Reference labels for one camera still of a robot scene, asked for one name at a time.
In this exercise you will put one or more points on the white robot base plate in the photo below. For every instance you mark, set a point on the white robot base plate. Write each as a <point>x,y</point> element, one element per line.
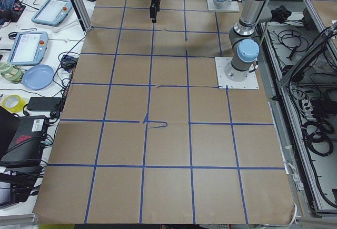
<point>229,78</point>

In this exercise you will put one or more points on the black red box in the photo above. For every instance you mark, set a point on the black red box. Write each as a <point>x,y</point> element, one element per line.
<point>21,139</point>

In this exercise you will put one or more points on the black power adapter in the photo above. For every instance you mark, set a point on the black power adapter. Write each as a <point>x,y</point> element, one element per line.
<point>43,104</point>

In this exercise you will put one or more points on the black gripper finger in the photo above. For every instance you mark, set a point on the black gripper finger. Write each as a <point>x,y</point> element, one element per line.
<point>154,9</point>

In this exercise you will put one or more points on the lower teach pendant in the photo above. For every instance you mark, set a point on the lower teach pendant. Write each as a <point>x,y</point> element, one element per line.
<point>28,49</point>

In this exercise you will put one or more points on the teach pendant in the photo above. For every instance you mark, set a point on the teach pendant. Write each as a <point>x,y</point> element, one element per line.
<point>52,13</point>
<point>28,49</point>

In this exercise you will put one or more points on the blue plate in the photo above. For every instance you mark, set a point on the blue plate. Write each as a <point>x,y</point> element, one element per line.
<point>38,77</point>

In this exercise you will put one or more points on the yellow tape roll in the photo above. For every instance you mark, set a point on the yellow tape roll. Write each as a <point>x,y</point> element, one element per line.
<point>13,103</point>

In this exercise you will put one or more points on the upper teach pendant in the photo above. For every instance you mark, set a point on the upper teach pendant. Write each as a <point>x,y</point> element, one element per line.
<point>52,13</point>

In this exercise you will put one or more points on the aluminium frame post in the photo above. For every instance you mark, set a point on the aluminium frame post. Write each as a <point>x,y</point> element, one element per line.
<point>82,15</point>

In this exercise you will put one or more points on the green tape rolls stack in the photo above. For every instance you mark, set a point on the green tape rolls stack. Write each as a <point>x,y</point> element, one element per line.
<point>11,73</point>

